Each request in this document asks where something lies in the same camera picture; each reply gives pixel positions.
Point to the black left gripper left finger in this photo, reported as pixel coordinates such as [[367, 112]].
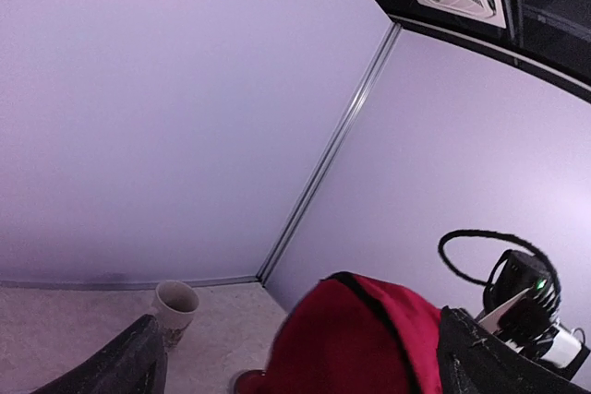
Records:
[[135, 361]]

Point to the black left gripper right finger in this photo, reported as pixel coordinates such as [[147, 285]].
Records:
[[473, 361]]

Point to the red student backpack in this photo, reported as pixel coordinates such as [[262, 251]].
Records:
[[354, 334]]

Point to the white patterned ceramic mug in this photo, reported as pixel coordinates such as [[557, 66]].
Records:
[[174, 306]]

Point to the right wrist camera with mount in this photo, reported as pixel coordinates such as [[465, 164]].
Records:
[[521, 309]]

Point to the right aluminium corner post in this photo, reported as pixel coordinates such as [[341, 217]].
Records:
[[329, 154]]

